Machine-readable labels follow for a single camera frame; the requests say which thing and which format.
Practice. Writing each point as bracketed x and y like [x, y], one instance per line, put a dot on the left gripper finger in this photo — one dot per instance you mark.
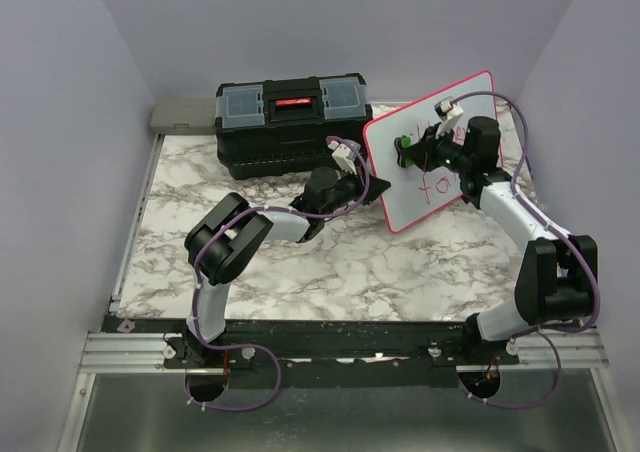
[374, 192]
[378, 184]

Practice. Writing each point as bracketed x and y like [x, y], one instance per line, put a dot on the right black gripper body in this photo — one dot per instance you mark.
[439, 152]

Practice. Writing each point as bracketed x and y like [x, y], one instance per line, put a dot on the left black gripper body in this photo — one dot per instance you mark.
[350, 189]

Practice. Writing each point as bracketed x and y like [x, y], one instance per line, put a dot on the green whiteboard eraser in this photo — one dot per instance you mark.
[401, 144]

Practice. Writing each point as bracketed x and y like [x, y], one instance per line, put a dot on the pink framed whiteboard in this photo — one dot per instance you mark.
[414, 194]

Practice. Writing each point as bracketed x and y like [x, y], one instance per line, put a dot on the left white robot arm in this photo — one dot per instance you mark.
[223, 243]

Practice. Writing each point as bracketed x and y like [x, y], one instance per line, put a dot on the black plastic toolbox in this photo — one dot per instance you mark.
[275, 127]

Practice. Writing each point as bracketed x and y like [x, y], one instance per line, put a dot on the grey plastic case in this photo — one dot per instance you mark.
[187, 116]

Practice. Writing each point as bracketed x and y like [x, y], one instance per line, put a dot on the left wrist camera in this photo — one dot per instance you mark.
[344, 155]

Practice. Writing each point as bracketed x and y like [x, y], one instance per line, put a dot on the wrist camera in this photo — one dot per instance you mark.
[449, 112]
[344, 155]

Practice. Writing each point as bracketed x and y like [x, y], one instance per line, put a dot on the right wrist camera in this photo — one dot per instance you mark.
[449, 112]

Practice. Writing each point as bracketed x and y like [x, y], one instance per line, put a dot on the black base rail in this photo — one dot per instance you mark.
[259, 354]

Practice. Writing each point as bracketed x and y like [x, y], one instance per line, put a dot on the aluminium extrusion frame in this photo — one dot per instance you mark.
[121, 393]

